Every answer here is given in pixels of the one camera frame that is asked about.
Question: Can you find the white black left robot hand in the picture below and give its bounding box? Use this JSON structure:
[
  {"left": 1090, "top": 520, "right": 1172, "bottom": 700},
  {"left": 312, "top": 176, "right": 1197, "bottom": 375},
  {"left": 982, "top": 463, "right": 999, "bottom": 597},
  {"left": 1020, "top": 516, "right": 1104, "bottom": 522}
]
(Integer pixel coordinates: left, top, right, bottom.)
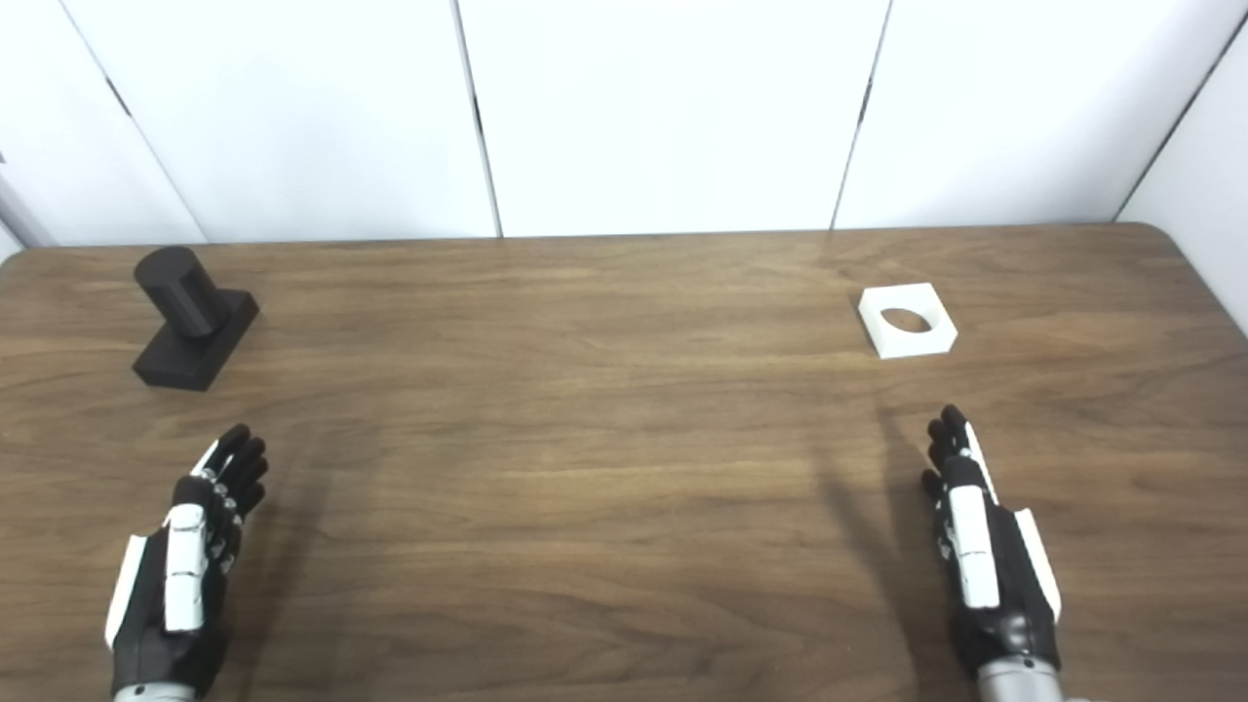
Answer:
[{"left": 104, "top": 423, "right": 269, "bottom": 697}]

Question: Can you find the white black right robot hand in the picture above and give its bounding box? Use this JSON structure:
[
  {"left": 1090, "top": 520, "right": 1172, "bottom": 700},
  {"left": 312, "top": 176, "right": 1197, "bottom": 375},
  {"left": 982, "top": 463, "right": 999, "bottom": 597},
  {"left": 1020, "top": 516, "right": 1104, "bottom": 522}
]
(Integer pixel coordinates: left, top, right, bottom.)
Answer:
[{"left": 921, "top": 405, "right": 1063, "bottom": 676}]

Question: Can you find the white square piece with hole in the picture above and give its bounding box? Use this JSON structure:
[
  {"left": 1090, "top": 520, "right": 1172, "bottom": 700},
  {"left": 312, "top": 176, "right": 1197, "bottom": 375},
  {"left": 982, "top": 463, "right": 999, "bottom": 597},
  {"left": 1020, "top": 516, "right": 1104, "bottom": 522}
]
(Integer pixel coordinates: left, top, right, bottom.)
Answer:
[{"left": 858, "top": 283, "right": 958, "bottom": 360}]

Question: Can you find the black peg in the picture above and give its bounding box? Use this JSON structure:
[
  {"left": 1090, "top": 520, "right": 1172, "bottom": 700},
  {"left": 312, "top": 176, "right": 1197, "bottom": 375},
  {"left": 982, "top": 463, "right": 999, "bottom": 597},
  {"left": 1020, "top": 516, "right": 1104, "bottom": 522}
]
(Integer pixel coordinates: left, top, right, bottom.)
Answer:
[{"left": 132, "top": 246, "right": 260, "bottom": 392}]

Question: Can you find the grey wall corner post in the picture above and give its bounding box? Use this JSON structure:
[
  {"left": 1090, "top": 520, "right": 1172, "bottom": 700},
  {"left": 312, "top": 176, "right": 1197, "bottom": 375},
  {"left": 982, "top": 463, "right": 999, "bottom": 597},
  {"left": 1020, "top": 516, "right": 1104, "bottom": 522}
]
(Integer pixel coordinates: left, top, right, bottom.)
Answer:
[{"left": 0, "top": 156, "right": 56, "bottom": 250}]

